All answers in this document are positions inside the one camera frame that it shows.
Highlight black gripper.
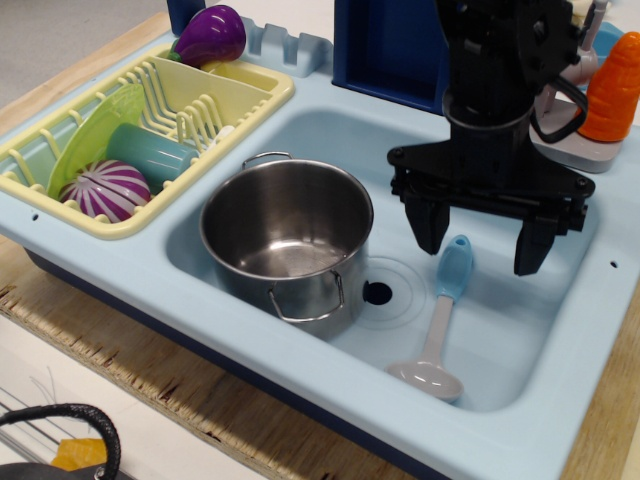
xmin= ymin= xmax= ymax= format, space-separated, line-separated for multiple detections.
xmin=387 ymin=109 xmax=595 ymax=276

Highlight blue and white ladle spoon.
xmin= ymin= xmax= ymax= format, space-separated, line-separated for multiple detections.
xmin=385 ymin=235 xmax=473 ymax=403

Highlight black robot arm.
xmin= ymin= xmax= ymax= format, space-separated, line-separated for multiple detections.
xmin=387 ymin=1 xmax=595 ymax=276

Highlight stainless steel pot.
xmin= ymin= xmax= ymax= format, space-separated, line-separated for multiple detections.
xmin=199 ymin=152 xmax=374 ymax=339

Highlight grey toy faucet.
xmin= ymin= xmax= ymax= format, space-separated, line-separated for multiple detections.
xmin=530 ymin=1 xmax=622 ymax=173

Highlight light blue toy sink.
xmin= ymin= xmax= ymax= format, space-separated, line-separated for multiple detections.
xmin=1 ymin=27 xmax=639 ymax=479

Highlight orange toy carrot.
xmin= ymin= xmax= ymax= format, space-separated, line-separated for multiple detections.
xmin=578 ymin=32 xmax=639 ymax=143

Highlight dark blue box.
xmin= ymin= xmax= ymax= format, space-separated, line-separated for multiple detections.
xmin=333 ymin=0 xmax=449 ymax=115

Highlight blue bowl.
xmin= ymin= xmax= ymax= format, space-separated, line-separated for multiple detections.
xmin=593 ymin=21 xmax=624 ymax=63

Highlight wooden board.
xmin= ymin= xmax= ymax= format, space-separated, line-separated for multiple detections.
xmin=0 ymin=10 xmax=640 ymax=480

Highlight yellow dish rack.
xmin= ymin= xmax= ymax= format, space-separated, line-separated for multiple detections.
xmin=1 ymin=45 xmax=294 ymax=240

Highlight teal toy cup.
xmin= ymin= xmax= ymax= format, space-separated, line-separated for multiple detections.
xmin=106 ymin=123 xmax=199 ymax=194

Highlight purple toy eggplant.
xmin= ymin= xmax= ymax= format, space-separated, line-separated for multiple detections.
xmin=167 ymin=5 xmax=247 ymax=68

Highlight purple white striped toy onion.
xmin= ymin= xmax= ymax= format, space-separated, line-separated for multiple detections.
xmin=58 ymin=160 xmax=151 ymax=223

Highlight green toy plate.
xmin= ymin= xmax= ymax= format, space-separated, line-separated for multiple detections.
xmin=47 ymin=84 xmax=146 ymax=200

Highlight yellow tape piece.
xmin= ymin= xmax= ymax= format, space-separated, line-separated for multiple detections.
xmin=50 ymin=438 xmax=107 ymax=471

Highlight black braided cable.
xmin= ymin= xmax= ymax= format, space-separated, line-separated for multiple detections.
xmin=0 ymin=402 xmax=123 ymax=480

